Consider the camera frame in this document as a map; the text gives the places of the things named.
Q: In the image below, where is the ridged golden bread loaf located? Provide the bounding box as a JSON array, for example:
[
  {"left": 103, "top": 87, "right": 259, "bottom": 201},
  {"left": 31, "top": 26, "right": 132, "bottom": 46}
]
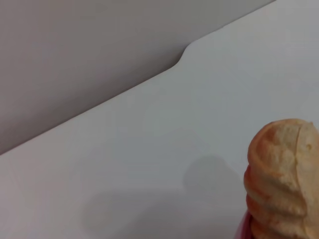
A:
[{"left": 243, "top": 118, "right": 319, "bottom": 239}]

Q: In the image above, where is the pink bowl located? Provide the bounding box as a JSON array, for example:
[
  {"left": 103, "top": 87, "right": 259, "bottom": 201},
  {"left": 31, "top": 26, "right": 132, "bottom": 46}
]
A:
[{"left": 235, "top": 211, "right": 254, "bottom": 239}]

